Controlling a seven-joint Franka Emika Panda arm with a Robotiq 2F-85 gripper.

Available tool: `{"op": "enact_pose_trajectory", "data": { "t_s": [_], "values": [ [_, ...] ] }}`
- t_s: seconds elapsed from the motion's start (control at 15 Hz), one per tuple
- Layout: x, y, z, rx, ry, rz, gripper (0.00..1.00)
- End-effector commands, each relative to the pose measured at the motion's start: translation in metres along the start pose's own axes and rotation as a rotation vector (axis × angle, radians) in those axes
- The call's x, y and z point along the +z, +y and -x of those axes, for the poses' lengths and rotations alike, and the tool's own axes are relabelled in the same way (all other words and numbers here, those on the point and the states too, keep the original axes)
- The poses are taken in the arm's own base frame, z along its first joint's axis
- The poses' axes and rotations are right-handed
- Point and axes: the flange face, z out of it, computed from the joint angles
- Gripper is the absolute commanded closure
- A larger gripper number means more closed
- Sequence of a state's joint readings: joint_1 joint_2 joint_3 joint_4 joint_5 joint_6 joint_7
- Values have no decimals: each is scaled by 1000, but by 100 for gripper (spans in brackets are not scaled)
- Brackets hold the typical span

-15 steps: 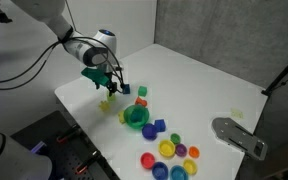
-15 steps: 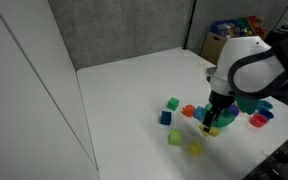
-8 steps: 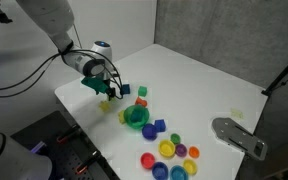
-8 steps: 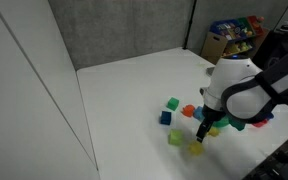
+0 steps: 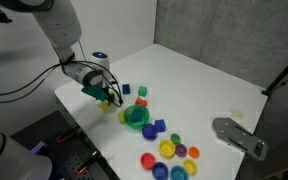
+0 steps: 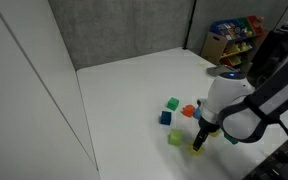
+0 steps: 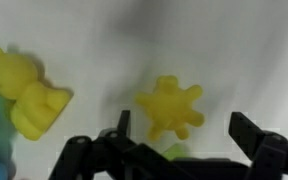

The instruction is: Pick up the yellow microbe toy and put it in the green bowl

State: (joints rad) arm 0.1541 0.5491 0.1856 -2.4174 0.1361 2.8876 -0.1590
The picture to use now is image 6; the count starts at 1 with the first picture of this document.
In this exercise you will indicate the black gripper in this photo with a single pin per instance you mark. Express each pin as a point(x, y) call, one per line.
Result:
point(209, 126)

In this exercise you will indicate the blue storage bin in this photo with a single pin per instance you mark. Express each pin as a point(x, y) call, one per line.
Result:
point(222, 29)

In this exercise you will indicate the wooden toy storage shelf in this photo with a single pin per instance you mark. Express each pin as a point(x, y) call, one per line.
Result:
point(214, 45)

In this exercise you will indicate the grey flat object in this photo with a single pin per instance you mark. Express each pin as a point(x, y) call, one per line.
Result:
point(217, 69)

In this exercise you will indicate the orange spiky toy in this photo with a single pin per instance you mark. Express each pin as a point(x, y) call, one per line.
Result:
point(188, 110)

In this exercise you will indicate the yellow microbe toy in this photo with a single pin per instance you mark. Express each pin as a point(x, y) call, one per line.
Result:
point(197, 151)

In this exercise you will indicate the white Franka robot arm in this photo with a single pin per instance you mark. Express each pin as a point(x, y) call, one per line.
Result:
point(237, 100)

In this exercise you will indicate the dark green cube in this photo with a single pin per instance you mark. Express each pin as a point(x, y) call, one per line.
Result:
point(173, 104)

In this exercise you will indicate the light green cube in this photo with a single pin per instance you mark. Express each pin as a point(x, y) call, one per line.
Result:
point(175, 137)

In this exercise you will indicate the yellow animal-shaped toy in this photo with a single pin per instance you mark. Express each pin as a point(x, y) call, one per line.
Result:
point(215, 133)

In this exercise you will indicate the red storage bin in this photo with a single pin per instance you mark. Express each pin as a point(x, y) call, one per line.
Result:
point(255, 24)

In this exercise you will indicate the green storage bin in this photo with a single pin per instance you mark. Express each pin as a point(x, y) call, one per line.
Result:
point(243, 24)

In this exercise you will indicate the blue cube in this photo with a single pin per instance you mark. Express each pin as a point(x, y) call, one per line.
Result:
point(165, 118)

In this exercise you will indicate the light blue toy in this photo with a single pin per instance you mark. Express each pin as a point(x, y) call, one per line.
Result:
point(196, 113)

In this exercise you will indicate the black vertical pole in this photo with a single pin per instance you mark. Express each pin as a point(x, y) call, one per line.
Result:
point(189, 25)

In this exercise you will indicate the black equipment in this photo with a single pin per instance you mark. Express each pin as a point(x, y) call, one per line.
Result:
point(280, 163)

